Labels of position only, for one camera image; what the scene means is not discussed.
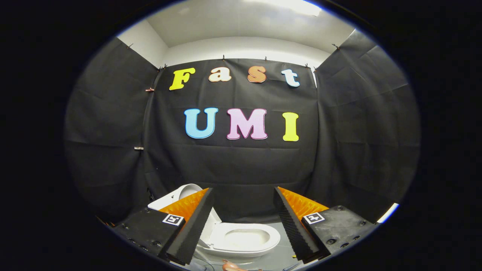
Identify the white toilet lid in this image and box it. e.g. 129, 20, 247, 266
177, 183, 223, 243

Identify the black backdrop cloth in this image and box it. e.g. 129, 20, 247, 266
63, 29, 421, 225

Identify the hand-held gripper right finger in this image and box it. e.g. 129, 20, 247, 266
273, 186, 378, 265

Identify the white toilet bowl with seat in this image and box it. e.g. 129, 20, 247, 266
197, 222, 281, 259

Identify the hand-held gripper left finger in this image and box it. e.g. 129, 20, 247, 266
113, 187, 216, 266

